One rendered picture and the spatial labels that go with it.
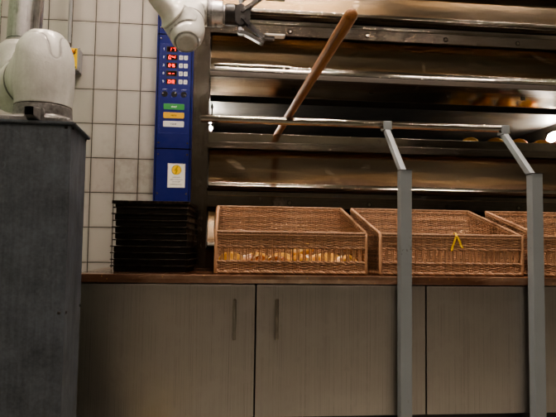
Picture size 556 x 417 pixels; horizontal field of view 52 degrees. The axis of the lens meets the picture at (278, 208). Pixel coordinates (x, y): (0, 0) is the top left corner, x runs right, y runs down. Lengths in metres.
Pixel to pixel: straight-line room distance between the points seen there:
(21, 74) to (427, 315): 1.50
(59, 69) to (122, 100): 0.95
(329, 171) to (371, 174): 0.19
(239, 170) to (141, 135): 0.45
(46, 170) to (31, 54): 0.32
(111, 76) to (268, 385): 1.48
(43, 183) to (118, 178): 0.99
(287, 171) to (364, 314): 0.81
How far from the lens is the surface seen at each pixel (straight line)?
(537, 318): 2.23
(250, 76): 2.47
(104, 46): 2.71
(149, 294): 1.99
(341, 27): 1.37
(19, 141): 1.64
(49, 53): 1.71
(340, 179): 2.58
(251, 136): 2.57
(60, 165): 1.61
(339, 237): 2.06
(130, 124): 2.60
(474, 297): 2.18
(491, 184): 2.81
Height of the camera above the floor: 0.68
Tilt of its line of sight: 4 degrees up
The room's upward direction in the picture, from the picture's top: 1 degrees clockwise
